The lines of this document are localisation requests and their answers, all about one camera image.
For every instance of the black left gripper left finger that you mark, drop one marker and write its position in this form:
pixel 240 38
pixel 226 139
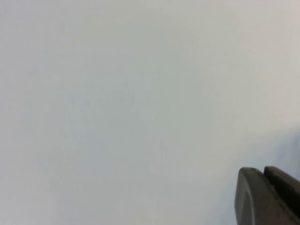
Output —
pixel 253 201

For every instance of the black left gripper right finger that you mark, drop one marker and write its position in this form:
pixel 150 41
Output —
pixel 286 187

